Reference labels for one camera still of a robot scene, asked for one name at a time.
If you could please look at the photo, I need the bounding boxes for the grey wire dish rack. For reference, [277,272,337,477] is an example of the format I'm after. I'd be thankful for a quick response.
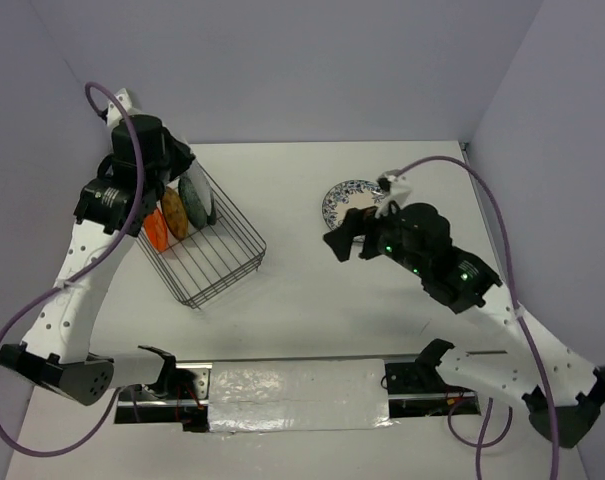
[137,174,267,309]

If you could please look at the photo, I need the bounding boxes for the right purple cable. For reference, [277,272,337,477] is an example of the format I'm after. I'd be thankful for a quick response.
[391,155,563,480]

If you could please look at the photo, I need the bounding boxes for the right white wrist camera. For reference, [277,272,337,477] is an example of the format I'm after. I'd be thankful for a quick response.
[375,170,412,218]

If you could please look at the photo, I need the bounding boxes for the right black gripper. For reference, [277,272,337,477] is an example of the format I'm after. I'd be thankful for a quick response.
[322,195,427,276]

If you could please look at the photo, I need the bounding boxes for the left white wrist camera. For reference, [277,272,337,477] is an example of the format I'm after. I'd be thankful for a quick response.
[106,88,142,131]

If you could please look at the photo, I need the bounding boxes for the dark green plate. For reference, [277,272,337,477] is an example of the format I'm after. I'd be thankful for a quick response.
[178,174,218,230]

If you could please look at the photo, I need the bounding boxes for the blue white floral plate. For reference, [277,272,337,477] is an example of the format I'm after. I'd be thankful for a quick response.
[321,180,386,230]

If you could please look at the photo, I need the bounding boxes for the silver tape sheet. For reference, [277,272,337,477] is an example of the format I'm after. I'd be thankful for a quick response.
[208,359,391,433]

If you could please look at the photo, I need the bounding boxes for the orange small plate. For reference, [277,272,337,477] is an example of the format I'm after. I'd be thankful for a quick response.
[143,207,169,252]

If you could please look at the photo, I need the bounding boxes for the yellow patterned small plate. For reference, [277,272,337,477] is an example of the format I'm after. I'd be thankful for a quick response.
[160,187,188,240]

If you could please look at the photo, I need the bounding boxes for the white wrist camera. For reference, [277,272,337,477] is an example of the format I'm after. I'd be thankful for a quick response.
[106,88,142,131]
[375,170,412,218]

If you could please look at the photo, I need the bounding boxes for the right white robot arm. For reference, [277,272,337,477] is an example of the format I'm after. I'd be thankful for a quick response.
[323,202,605,449]

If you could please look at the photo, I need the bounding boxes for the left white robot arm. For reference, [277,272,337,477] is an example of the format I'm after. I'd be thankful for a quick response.
[0,114,195,405]

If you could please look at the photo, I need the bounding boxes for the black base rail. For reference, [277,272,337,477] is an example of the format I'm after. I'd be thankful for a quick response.
[115,357,481,434]

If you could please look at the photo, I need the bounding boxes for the red teal floral plate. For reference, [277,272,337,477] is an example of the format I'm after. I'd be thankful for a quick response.
[188,159,214,216]

